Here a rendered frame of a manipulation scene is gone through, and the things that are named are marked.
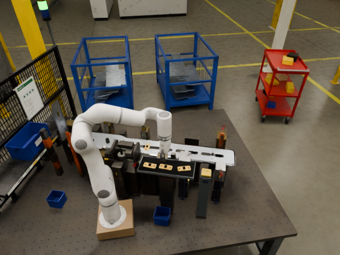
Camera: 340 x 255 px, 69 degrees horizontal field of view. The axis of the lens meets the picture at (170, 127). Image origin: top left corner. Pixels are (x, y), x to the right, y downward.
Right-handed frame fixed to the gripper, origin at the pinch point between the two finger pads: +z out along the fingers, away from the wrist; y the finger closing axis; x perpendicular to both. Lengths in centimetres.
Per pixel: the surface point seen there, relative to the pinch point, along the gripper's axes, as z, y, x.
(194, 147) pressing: 26.3, 40.2, -12.5
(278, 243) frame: 75, 5, -87
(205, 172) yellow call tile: 10.5, 2.1, -26.5
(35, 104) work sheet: 5, 35, 126
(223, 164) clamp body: 20.4, 21.7, -37.1
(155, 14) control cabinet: 115, 795, 266
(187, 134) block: 23, 52, -5
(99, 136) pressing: 27, 34, 68
